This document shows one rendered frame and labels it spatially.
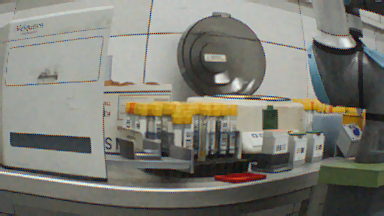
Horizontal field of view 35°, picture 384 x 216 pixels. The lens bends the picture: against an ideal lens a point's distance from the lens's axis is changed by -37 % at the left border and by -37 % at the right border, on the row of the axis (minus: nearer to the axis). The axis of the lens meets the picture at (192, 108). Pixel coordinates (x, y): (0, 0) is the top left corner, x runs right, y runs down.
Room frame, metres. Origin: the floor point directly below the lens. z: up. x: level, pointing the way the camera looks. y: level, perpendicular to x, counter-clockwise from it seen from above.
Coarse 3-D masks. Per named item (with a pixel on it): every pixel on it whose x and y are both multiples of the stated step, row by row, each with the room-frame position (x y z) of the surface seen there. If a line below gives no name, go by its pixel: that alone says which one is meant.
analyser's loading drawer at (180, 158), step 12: (120, 144) 1.43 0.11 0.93; (132, 144) 1.39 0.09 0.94; (144, 144) 1.45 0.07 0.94; (156, 144) 1.42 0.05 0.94; (108, 156) 1.40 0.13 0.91; (120, 156) 1.42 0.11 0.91; (132, 156) 1.39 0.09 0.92; (144, 156) 1.40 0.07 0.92; (156, 156) 1.41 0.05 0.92; (180, 156) 1.46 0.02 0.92; (192, 156) 1.44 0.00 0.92; (180, 168) 1.45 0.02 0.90; (192, 168) 1.44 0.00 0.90
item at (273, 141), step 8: (264, 136) 1.59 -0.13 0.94; (272, 136) 1.57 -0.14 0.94; (280, 136) 1.57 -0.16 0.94; (288, 136) 1.58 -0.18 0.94; (264, 144) 1.59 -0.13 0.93; (272, 144) 1.57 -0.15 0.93; (280, 144) 1.57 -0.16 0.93; (264, 152) 1.59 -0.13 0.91; (272, 152) 1.56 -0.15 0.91; (280, 152) 1.57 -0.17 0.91
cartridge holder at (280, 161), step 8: (288, 152) 1.58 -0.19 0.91; (264, 160) 1.58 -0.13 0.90; (272, 160) 1.56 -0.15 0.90; (280, 160) 1.57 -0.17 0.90; (288, 160) 1.58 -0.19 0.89; (256, 168) 1.60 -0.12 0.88; (264, 168) 1.57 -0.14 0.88; (272, 168) 1.54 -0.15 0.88; (280, 168) 1.55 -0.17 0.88; (288, 168) 1.56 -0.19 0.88
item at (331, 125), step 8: (320, 120) 1.71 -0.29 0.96; (328, 120) 1.73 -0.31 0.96; (336, 120) 1.75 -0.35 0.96; (312, 128) 1.74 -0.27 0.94; (320, 128) 1.71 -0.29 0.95; (328, 128) 1.73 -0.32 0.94; (336, 128) 1.75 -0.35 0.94; (328, 136) 1.73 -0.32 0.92; (336, 136) 1.75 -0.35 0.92; (328, 144) 1.73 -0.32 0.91; (328, 152) 1.73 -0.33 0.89
